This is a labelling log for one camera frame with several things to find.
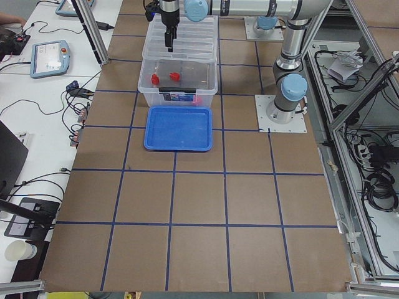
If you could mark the clear plastic box lid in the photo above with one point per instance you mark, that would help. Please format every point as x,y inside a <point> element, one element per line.
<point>196,41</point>

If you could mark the black power adapter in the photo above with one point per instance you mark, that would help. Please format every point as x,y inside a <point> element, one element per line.
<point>104,26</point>

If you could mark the blue plastic tray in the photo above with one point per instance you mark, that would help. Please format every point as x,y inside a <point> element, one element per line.
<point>179,128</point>

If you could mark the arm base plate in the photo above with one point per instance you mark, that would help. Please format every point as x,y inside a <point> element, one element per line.
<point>272,120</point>
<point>267,29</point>

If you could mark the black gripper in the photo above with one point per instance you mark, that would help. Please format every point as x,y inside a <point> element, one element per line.
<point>169,15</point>

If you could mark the teach pendant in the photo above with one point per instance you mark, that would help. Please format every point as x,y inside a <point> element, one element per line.
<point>49,58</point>
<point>66,8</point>

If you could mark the paper cup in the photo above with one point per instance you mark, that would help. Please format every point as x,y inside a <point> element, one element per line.
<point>20,250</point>

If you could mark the black box handle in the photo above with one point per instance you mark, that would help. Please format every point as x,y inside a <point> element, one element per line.
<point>177,90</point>

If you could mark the red block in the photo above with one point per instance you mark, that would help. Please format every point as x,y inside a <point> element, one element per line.
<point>155,79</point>
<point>197,101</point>
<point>174,76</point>

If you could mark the aluminium frame post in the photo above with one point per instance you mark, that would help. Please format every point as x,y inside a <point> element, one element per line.
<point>91,30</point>

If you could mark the clear plastic storage box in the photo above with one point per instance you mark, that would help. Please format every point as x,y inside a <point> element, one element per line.
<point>178,82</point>

